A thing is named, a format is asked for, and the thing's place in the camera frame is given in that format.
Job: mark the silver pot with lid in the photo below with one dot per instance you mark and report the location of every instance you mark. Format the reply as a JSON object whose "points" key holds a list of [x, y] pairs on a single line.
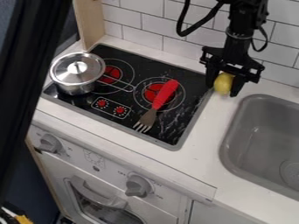
{"points": [[77, 73]]}

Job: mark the toy stove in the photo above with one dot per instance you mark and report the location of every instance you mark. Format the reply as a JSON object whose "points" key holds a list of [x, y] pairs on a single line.
{"points": [[128, 93]]}

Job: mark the yellow toy lemon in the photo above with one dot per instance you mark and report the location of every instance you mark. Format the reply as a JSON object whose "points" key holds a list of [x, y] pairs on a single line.
{"points": [[223, 84]]}

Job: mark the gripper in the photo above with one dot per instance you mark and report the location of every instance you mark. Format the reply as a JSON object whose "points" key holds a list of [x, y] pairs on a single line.
{"points": [[230, 59]]}

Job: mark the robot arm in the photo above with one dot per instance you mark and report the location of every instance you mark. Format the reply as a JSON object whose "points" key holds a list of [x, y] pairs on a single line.
{"points": [[242, 17]]}

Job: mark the toy sink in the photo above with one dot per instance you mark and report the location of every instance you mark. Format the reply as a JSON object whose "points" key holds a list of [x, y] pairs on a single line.
{"points": [[261, 143]]}

